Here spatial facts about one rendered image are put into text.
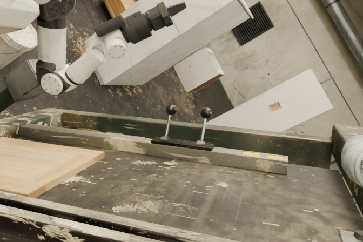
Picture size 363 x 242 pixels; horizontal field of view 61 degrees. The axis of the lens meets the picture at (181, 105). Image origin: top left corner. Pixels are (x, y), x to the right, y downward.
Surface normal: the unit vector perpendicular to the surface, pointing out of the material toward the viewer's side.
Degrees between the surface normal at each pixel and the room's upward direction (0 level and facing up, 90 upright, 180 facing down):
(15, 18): 68
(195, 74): 90
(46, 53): 90
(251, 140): 90
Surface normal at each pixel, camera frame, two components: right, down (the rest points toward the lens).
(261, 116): -0.36, 0.05
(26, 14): 0.76, 0.64
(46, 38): -0.12, 0.44
